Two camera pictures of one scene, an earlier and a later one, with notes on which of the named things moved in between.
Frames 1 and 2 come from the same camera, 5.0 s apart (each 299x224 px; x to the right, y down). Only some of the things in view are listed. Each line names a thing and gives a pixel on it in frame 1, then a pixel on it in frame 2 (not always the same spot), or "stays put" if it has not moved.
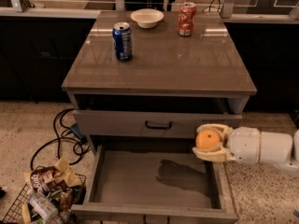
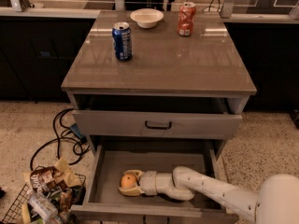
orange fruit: (206, 138) → (128, 180)
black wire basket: (52, 197) stays put
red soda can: (186, 21) stays put
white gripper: (244, 144) → (149, 182)
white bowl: (147, 18) stays put
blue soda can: (122, 40) stays put
